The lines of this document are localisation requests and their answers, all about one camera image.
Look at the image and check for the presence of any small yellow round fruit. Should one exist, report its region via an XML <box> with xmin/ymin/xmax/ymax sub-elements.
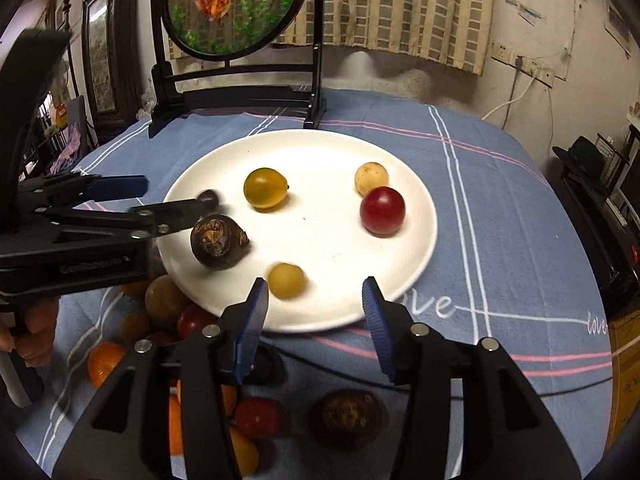
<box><xmin>267</xmin><ymin>262</ymin><xmax>305</xmax><ymax>301</ymax></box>

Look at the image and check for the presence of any taped wall label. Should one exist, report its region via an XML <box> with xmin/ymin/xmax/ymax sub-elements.
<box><xmin>505</xmin><ymin>0</ymin><xmax>543</xmax><ymax>26</ymax></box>

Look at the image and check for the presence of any dark brown mangosteen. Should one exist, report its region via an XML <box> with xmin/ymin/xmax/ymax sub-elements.
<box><xmin>190</xmin><ymin>214</ymin><xmax>251</xmax><ymax>272</ymax></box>

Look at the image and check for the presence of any checked beige curtain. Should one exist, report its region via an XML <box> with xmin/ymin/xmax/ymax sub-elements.
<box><xmin>170</xmin><ymin>0</ymin><xmax>496</xmax><ymax>77</ymax></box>

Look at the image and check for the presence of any white round plate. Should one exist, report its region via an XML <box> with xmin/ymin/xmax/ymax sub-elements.
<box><xmin>156</xmin><ymin>130</ymin><xmax>439</xmax><ymax>333</ymax></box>

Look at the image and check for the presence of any white power cable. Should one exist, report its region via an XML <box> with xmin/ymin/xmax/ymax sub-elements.
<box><xmin>482</xmin><ymin>60</ymin><xmax>533</xmax><ymax>121</ymax></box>

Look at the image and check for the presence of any small red tomato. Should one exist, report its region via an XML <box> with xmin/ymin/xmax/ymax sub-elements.
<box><xmin>234</xmin><ymin>396</ymin><xmax>284</xmax><ymax>441</ymax></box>
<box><xmin>176</xmin><ymin>304</ymin><xmax>219</xmax><ymax>339</ymax></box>

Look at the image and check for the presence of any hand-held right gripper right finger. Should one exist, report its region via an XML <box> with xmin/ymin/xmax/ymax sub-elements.
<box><xmin>361</xmin><ymin>276</ymin><xmax>583</xmax><ymax>480</ymax></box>

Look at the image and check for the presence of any small olive-brown fruit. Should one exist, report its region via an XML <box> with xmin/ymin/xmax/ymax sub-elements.
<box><xmin>121</xmin><ymin>312</ymin><xmax>152</xmax><ymax>346</ymax></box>

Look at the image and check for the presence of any blue plaid tablecloth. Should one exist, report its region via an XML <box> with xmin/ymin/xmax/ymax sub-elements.
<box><xmin>10</xmin><ymin>87</ymin><xmax>626</xmax><ymax>480</ymax></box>

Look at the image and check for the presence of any person's left hand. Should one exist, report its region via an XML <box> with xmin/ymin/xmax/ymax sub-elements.
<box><xmin>0</xmin><ymin>296</ymin><xmax>60</xmax><ymax>370</ymax></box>

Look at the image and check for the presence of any orange citrus fruit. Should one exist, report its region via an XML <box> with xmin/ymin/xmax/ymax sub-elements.
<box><xmin>168</xmin><ymin>379</ymin><xmax>238</xmax><ymax>457</ymax></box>

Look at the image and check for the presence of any white wall notice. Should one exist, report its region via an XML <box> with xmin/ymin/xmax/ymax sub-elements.
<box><xmin>602</xmin><ymin>0</ymin><xmax>632</xmax><ymax>56</ymax></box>

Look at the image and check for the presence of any dark brown water chestnut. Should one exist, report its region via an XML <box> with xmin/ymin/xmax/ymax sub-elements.
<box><xmin>311</xmin><ymin>390</ymin><xmax>388</xmax><ymax>448</ymax></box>

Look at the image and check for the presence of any cardboard box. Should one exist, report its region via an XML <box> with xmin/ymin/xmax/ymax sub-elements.
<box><xmin>607</xmin><ymin>305</ymin><xmax>640</xmax><ymax>441</ymax></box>

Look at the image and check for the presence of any grey chair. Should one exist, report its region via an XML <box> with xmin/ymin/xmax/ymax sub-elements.
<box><xmin>65</xmin><ymin>95</ymin><xmax>93</xmax><ymax>151</ymax></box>

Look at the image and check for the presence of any white double wall socket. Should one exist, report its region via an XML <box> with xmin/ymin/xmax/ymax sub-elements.
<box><xmin>515</xmin><ymin>56</ymin><xmax>556</xmax><ymax>86</ymax></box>

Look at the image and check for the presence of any yellow-green tomato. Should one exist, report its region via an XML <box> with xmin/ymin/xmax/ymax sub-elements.
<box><xmin>243</xmin><ymin>167</ymin><xmax>291</xmax><ymax>211</ymax></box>

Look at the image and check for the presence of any yellow-orange tomato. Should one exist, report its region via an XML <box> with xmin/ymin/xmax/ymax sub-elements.
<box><xmin>229</xmin><ymin>425</ymin><xmax>261</xmax><ymax>478</ymax></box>

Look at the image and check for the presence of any black hat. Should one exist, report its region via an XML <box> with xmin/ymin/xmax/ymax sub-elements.
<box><xmin>551</xmin><ymin>135</ymin><xmax>613</xmax><ymax>181</ymax></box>

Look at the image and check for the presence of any tan striped round fruit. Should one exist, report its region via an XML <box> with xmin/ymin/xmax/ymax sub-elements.
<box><xmin>144</xmin><ymin>275</ymin><xmax>193</xmax><ymax>328</ymax></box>

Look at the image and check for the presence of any black cable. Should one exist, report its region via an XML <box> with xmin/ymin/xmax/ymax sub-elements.
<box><xmin>272</xmin><ymin>345</ymin><xmax>615</xmax><ymax>403</ymax></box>

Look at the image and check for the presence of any dark purple plum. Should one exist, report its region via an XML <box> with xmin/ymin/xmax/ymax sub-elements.
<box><xmin>247</xmin><ymin>345</ymin><xmax>286</xmax><ymax>386</ymax></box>

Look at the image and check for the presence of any black side desk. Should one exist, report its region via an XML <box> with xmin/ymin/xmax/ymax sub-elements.
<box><xmin>552</xmin><ymin>160</ymin><xmax>640</xmax><ymax>301</ymax></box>

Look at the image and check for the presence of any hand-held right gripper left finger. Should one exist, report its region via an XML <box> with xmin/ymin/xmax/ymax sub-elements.
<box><xmin>52</xmin><ymin>277</ymin><xmax>271</xmax><ymax>480</ymax></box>

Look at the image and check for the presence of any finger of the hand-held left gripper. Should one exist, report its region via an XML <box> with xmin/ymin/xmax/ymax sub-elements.
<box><xmin>17</xmin><ymin>174</ymin><xmax>149</xmax><ymax>211</ymax></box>
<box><xmin>37</xmin><ymin>198</ymin><xmax>203</xmax><ymax>246</ymax></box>

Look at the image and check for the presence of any round goldfish screen black stand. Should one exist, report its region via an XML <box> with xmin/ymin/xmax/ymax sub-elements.
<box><xmin>148</xmin><ymin>0</ymin><xmax>328</xmax><ymax>139</ymax></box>

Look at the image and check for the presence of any computer monitor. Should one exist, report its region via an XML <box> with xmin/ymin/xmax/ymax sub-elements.
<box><xmin>617</xmin><ymin>150</ymin><xmax>640</xmax><ymax>221</ymax></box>

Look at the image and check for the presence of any small beige round fruit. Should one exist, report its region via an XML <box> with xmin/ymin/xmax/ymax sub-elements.
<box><xmin>354</xmin><ymin>161</ymin><xmax>390</xmax><ymax>197</ymax></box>

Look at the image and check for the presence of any dark carved wooden frame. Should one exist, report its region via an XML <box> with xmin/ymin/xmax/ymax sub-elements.
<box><xmin>81</xmin><ymin>0</ymin><xmax>151</xmax><ymax>136</ymax></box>

